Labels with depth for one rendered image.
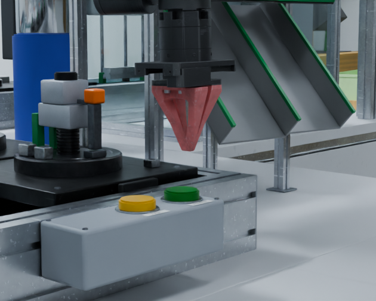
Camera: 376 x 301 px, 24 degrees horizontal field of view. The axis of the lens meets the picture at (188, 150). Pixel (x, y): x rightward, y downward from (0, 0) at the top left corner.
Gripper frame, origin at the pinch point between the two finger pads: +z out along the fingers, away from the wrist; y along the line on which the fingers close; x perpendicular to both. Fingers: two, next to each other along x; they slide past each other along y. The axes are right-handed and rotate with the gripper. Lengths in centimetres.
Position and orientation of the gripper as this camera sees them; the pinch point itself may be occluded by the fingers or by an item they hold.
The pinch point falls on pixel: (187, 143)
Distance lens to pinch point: 96.7
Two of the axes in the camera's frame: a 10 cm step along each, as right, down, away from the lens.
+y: -6.6, 1.2, -7.4
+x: 7.5, 0.7, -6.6
